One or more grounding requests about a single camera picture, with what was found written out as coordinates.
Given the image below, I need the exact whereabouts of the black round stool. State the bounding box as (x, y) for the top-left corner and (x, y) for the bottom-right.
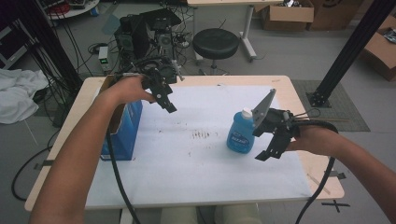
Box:
(191, 27), (241, 76)

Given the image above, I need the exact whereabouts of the black metal post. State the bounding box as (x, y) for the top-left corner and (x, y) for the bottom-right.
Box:
(305, 0), (396, 108)

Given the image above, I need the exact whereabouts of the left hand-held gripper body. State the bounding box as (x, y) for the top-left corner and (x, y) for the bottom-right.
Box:
(130, 56), (185, 94)

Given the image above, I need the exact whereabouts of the open brown cardboard box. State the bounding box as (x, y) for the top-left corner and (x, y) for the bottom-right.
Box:
(261, 0), (316, 33)

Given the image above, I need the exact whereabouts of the black stand with cables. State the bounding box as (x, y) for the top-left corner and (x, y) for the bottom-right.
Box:
(13, 0), (84, 97)

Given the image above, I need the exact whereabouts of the white desk with metal leg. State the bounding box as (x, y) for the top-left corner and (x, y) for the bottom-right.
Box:
(186, 0), (285, 63)

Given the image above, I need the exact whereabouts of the white table sheet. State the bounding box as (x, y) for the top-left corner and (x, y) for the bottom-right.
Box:
(85, 85), (313, 209)

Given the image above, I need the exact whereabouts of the person's left hand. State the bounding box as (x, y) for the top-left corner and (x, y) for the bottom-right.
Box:
(98, 75), (157, 105)

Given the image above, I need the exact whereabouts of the blue bottle with white cap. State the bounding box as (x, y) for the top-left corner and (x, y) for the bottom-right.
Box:
(226, 107), (257, 155)

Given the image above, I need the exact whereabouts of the black computer tower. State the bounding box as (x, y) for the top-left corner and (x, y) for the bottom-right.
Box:
(113, 7), (183, 77)

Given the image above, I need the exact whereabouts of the white power supply box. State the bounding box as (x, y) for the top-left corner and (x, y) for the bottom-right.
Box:
(97, 46), (110, 75)

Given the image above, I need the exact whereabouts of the black floor cable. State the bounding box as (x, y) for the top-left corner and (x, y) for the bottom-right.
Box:
(10, 129), (62, 203)

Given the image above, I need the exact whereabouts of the round white table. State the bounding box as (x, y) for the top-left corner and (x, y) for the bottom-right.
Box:
(40, 0), (101, 21)

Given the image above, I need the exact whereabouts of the person's right hand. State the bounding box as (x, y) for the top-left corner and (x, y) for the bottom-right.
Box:
(285, 124), (338, 157)

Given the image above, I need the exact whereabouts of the brown cardboard box with flap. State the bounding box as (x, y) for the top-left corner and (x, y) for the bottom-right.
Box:
(358, 14), (396, 83)

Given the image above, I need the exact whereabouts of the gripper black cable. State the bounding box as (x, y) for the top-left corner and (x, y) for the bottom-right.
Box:
(105, 129), (142, 224)
(293, 119), (340, 224)

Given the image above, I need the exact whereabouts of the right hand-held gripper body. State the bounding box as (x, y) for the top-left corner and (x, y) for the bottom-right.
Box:
(250, 88), (302, 140)

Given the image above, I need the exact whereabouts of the grey floor mat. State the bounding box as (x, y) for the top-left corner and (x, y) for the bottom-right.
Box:
(290, 78), (372, 133)

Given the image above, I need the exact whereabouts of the blue cardboard box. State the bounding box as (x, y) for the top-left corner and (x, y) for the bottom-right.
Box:
(99, 75), (144, 161)

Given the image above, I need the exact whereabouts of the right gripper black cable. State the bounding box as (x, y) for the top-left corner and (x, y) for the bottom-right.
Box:
(293, 119), (340, 224)

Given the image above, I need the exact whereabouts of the white cloth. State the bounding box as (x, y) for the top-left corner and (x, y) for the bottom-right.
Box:
(0, 67), (50, 125)

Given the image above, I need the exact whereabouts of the tall brown cardboard box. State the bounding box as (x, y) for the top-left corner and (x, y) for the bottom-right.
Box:
(307, 0), (364, 32)

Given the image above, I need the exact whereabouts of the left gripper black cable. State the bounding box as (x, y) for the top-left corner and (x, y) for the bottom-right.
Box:
(105, 129), (142, 224)

